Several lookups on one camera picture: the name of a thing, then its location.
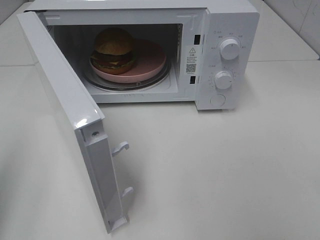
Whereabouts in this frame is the white microwave oven body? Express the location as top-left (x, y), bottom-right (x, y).
top-left (23, 0), bottom-right (260, 110)

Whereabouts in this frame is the round white door button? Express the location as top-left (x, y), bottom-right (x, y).
top-left (209, 94), bottom-right (226, 108)

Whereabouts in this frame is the white microwave door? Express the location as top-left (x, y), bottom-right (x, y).
top-left (17, 11), bottom-right (133, 233)

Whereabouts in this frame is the upper white power knob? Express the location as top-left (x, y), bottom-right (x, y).
top-left (219, 37), bottom-right (241, 60)

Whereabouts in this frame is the lower white timer knob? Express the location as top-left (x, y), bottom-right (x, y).
top-left (214, 71), bottom-right (233, 90)

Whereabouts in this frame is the pink plate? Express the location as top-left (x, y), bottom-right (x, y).
top-left (90, 39), bottom-right (167, 84)

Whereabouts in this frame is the glass microwave turntable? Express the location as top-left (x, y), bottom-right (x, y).
top-left (81, 42), bottom-right (173, 92)

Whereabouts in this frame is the burger with sesame bun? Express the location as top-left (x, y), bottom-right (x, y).
top-left (90, 27), bottom-right (136, 75)

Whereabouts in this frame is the white warning label sticker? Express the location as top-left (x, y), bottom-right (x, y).
top-left (183, 45), bottom-right (200, 75)

